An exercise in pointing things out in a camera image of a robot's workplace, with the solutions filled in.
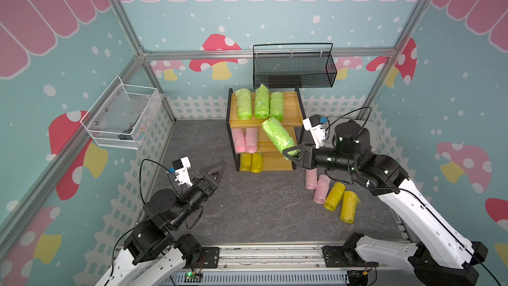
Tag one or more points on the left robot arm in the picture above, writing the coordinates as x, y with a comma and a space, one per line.
150, 253

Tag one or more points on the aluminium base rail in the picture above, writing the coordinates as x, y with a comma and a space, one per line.
290, 264

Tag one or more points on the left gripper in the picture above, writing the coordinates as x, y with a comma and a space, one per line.
209, 191

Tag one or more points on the green roll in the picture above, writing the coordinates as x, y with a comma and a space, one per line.
244, 105
277, 134
277, 105
262, 102

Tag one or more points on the black wire mesh basket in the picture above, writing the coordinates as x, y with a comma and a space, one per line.
293, 65

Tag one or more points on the black object in white basket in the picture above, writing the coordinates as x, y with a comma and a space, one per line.
126, 134

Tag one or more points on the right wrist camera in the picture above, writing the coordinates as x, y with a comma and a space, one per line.
315, 125

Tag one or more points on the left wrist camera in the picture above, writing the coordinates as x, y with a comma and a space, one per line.
180, 171

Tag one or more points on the white wire mesh basket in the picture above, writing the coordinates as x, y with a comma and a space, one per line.
119, 108

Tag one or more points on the green circuit board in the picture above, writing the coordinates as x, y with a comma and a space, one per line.
193, 277

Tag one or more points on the white plastic storage box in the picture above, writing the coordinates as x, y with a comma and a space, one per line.
370, 126

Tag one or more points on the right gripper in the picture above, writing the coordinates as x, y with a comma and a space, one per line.
308, 155

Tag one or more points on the pink roll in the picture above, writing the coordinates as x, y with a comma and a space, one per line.
239, 140
251, 140
311, 179
322, 189

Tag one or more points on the yellow roll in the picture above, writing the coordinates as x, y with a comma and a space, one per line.
245, 162
256, 162
349, 207
335, 196

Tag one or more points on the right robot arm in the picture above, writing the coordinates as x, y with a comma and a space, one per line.
442, 256

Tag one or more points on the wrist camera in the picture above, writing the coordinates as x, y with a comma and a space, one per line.
315, 125
180, 171

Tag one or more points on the yellow roll front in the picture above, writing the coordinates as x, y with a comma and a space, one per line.
256, 162

